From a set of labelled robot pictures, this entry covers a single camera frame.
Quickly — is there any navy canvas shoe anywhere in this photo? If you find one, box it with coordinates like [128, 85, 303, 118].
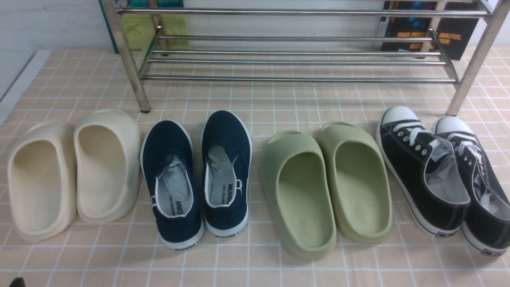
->
[202, 110, 253, 238]
[140, 120, 205, 251]

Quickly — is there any steel shoe rack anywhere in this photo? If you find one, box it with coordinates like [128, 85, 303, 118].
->
[100, 0, 509, 116]

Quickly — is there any green left slipper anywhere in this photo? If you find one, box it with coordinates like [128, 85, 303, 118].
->
[259, 130, 337, 260]

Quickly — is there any green slipper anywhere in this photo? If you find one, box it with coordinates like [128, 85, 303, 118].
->
[317, 122, 393, 244]
[259, 130, 337, 260]

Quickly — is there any green right slipper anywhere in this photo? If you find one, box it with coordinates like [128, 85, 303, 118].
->
[317, 122, 393, 244]

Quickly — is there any cream right slipper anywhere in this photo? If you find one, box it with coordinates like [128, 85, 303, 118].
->
[73, 109, 141, 224]

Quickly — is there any cream slipper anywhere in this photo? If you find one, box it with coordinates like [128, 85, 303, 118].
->
[73, 109, 141, 224]
[7, 121, 77, 243]

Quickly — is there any green yellow book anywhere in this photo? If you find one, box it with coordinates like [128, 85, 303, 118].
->
[98, 0, 190, 54]

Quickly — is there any black left canvas sneaker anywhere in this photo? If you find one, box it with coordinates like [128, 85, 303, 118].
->
[376, 106, 471, 238]

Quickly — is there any black canvas sneaker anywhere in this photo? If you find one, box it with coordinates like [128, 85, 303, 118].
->
[376, 106, 471, 238]
[432, 116, 510, 257]

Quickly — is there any cream left slipper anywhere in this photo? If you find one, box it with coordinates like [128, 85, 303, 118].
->
[7, 121, 77, 243]

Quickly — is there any black orange-lettered book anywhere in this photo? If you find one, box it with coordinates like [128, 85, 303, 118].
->
[378, 1, 479, 61]

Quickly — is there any black right canvas sneaker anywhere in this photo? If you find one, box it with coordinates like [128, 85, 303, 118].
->
[432, 116, 510, 257]

